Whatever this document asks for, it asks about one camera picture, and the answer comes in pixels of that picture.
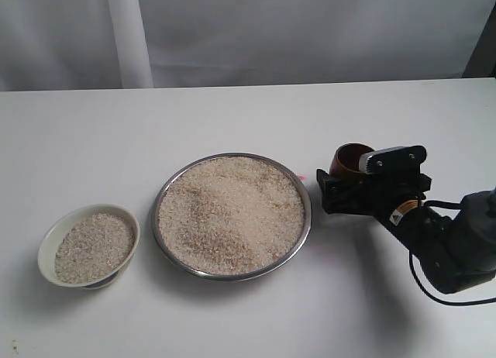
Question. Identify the dark clutter beside table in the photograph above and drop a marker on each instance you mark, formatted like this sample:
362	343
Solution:
482	60

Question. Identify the white ceramic rice bowl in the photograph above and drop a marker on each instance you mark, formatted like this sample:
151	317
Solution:
89	247

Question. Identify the white curtain backdrop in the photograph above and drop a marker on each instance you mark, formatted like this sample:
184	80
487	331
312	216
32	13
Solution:
103	44

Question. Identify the round steel rice tray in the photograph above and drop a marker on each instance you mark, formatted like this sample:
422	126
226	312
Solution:
231	217

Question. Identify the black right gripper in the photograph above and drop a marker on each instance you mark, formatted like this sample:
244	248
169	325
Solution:
390	187

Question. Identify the brown wooden cup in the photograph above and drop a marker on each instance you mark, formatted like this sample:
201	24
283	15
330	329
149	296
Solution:
345	163

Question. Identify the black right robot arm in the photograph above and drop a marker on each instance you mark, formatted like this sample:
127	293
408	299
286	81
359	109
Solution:
453	242

